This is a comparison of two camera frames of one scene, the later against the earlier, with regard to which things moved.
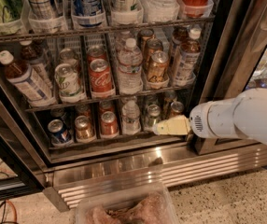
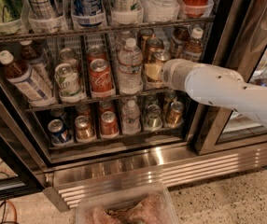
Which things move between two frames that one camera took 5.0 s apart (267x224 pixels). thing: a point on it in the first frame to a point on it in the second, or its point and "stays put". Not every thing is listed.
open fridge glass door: (247, 54) stays put
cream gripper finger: (176, 125) to (153, 70)
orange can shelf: (143, 35) stays put
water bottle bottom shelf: (131, 119) stays put
